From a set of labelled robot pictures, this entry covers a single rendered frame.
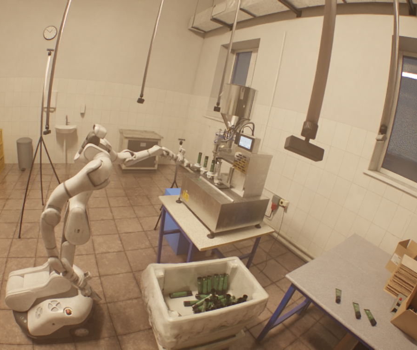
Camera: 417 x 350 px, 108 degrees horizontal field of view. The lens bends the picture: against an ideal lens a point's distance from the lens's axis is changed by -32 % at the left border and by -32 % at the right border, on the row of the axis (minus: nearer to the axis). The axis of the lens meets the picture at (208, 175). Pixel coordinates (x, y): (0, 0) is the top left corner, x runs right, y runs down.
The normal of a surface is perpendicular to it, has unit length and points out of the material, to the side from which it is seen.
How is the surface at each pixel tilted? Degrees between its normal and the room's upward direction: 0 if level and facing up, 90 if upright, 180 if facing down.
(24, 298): 90
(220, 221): 90
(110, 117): 90
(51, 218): 87
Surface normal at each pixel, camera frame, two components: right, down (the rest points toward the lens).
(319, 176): -0.83, 0.00
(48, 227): 0.38, 0.55
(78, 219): 0.56, 0.37
